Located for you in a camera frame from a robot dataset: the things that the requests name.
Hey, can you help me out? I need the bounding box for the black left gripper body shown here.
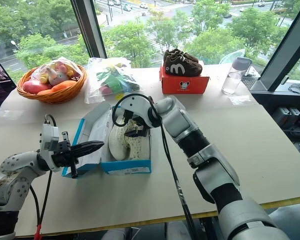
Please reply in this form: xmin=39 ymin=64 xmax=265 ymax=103
xmin=51 ymin=130 xmax=74 ymax=169

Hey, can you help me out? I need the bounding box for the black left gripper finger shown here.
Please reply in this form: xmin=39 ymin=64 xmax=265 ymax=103
xmin=70 ymin=140 xmax=106 ymax=158
xmin=69 ymin=156 xmax=79 ymax=179

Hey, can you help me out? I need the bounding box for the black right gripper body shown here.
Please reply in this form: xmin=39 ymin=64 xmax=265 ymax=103
xmin=123 ymin=109 xmax=151 ymax=137

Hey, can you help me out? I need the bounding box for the cream dotted shoe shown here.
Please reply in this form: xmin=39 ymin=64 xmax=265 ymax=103
xmin=124 ymin=119 xmax=146 ymax=161

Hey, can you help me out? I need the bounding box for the blue shoebox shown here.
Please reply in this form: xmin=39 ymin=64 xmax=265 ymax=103
xmin=99 ymin=104 xmax=153 ymax=175

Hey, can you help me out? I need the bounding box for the orange shoebox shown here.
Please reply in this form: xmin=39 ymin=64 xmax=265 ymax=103
xmin=158 ymin=64 xmax=211 ymax=95

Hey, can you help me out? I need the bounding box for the white tissue paper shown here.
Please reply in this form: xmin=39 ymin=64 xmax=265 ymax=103
xmin=87 ymin=106 xmax=114 ymax=165

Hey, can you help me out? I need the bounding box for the white knit shoe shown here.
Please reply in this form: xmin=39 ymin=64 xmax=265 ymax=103
xmin=107 ymin=120 xmax=131 ymax=161

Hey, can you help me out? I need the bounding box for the plastic bag of colourful toys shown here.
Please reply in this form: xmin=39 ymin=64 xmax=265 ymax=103
xmin=83 ymin=56 xmax=144 ymax=105

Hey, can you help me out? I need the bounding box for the orange wicker basket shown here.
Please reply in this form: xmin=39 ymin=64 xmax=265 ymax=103
xmin=16 ymin=64 xmax=88 ymax=104

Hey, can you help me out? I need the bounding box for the orange toy carrot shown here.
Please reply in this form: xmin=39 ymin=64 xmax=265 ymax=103
xmin=36 ymin=79 xmax=78 ymax=96

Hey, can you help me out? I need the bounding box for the brown suede shoe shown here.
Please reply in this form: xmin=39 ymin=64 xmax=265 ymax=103
xmin=163 ymin=48 xmax=200 ymax=64
xmin=163 ymin=53 xmax=204 ymax=77

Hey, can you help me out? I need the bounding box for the pink toy fruit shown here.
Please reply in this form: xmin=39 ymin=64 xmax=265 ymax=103
xmin=21 ymin=80 xmax=53 ymax=94

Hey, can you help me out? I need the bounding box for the bagged plush unicorn toy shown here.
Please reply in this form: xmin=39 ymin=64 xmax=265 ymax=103
xmin=31 ymin=56 xmax=83 ymax=87

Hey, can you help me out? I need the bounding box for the black laptop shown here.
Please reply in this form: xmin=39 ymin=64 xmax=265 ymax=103
xmin=0 ymin=62 xmax=17 ymax=121

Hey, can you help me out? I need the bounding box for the clear bottle with purple lid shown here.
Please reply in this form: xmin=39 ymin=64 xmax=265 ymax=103
xmin=221 ymin=56 xmax=253 ymax=96

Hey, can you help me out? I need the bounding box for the small clear plastic bag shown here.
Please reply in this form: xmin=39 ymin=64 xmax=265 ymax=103
xmin=226 ymin=95 xmax=254 ymax=105

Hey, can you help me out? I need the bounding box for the black mesh device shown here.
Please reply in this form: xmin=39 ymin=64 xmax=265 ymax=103
xmin=240 ymin=67 xmax=262 ymax=90

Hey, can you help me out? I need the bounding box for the grey equipment box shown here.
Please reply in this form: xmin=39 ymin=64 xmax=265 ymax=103
xmin=271 ymin=106 xmax=300 ymax=130

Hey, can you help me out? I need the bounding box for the blue-grey rounded shape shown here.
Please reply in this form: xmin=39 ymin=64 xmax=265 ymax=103
xmin=267 ymin=202 xmax=300 ymax=240

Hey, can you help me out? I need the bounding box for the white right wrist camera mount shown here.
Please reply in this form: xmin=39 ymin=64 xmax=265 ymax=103
xmin=116 ymin=93 xmax=155 ymax=129

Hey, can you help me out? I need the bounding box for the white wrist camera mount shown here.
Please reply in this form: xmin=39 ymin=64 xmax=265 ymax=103
xmin=37 ymin=122 xmax=64 ymax=174
xmin=116 ymin=93 xmax=155 ymax=129

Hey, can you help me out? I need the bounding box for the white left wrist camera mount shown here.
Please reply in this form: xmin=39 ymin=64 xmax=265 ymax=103
xmin=37 ymin=122 xmax=64 ymax=174

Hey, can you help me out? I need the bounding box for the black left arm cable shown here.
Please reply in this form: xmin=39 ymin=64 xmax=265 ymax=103
xmin=29 ymin=113 xmax=57 ymax=240

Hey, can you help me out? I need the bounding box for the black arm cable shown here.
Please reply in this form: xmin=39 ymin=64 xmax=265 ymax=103
xmin=111 ymin=93 xmax=199 ymax=240
xmin=29 ymin=113 xmax=57 ymax=240

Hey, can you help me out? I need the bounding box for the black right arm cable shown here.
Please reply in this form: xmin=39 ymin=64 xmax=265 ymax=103
xmin=111 ymin=93 xmax=199 ymax=240

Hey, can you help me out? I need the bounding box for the dark window frame post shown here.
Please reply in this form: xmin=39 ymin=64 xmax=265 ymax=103
xmin=69 ymin=0 xmax=108 ymax=60

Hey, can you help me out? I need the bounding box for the dark slanted window frame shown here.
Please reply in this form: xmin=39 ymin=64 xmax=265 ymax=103
xmin=249 ymin=0 xmax=300 ymax=93

